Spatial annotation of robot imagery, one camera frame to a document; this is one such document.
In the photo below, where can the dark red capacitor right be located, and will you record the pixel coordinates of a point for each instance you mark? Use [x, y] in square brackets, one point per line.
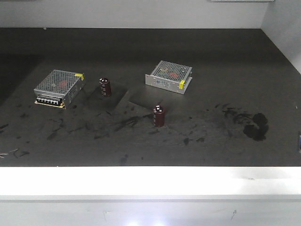
[159, 116]

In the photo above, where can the dark red capacitor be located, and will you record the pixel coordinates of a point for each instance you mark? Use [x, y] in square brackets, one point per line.
[159, 116]
[105, 87]

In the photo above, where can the silver mesh power supply right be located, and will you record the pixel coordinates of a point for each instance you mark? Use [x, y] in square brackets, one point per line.
[170, 76]

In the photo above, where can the silver mesh power supply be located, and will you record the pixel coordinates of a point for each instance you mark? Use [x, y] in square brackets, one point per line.
[170, 76]
[59, 88]

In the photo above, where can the dark red capacitor left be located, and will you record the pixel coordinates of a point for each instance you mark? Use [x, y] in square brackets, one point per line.
[105, 87]

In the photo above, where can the silver mesh power supply left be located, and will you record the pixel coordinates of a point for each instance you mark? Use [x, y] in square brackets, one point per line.
[59, 88]

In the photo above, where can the small metal pins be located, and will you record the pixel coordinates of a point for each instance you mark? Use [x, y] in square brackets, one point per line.
[9, 153]

